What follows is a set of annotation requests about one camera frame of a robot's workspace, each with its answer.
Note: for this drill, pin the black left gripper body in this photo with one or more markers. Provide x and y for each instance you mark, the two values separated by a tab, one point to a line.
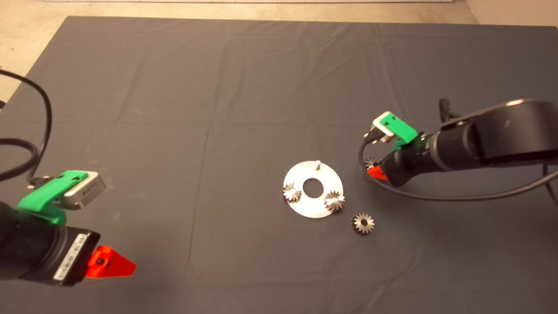
56	255

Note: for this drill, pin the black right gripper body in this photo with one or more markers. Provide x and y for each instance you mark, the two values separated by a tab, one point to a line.
409	163

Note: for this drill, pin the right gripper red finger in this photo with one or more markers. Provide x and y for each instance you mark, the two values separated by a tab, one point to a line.
378	174

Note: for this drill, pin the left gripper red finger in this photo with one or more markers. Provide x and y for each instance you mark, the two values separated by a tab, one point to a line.
109	266

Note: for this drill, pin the large steel gear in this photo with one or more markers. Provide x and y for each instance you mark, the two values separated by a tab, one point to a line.
371	164

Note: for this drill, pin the small steel gear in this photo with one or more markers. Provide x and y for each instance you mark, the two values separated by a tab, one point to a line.
334	201
291	193
362	223

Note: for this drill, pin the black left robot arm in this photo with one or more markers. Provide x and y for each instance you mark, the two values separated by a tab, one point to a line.
11	248

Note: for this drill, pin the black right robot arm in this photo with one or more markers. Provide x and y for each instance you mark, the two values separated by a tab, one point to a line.
501	135

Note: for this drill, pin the round metal plate with pins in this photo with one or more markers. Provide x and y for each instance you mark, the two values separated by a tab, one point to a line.
305	207

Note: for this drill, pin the dark grey table cloth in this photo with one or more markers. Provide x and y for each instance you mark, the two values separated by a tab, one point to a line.
218	87

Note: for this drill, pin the green right camera mount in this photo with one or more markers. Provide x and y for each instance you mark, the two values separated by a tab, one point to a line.
401	131

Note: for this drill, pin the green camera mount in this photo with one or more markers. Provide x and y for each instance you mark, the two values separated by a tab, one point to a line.
401	131
41	197

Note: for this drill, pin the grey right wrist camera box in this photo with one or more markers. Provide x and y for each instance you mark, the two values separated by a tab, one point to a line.
381	133

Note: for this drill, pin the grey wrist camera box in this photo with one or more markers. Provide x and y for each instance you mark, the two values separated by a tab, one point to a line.
381	133
87	191

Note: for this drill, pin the green left camera mount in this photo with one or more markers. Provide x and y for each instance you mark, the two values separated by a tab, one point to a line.
41	197

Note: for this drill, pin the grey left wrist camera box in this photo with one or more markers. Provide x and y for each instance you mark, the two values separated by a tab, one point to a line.
87	191

